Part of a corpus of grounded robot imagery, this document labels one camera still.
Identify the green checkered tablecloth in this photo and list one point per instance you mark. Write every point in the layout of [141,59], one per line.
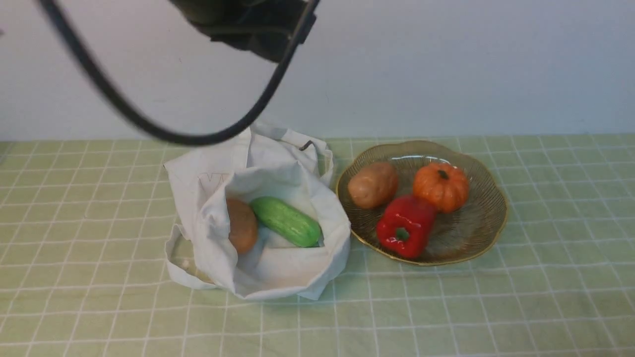
[84,224]

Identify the small orange pumpkin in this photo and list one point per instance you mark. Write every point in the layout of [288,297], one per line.
[442,185]

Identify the gold rimmed glass plate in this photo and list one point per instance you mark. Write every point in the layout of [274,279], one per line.
[456,237]

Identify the brown potato on plate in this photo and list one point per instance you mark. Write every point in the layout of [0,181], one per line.
[375,185]

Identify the green cucumber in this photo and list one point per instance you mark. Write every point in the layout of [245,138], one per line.
[287,221]

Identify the brown potato in bag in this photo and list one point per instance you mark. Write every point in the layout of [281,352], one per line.
[243,226]

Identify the red bell pepper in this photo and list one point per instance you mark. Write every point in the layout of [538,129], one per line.
[406,225]

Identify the white cloth tote bag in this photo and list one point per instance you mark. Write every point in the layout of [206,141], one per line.
[262,161]

